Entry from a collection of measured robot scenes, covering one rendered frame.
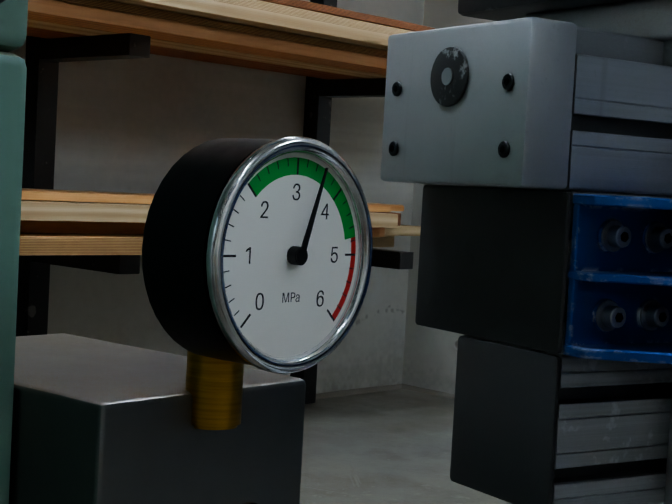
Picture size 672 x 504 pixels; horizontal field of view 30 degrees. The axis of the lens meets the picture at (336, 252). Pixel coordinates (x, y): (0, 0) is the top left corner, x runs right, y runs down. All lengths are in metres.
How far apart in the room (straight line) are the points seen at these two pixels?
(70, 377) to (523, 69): 0.37
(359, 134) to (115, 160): 0.98
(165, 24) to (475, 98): 2.21
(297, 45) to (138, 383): 2.82
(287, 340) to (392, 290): 3.92
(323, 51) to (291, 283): 2.91
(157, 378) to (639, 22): 0.47
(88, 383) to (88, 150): 3.01
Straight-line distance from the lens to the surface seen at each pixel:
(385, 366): 4.27
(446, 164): 0.72
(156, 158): 3.50
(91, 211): 2.77
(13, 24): 0.35
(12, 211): 0.35
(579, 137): 0.69
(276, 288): 0.33
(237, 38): 3.03
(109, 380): 0.37
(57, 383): 0.36
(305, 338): 0.34
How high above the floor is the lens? 0.68
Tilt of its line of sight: 3 degrees down
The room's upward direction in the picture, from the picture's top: 3 degrees clockwise
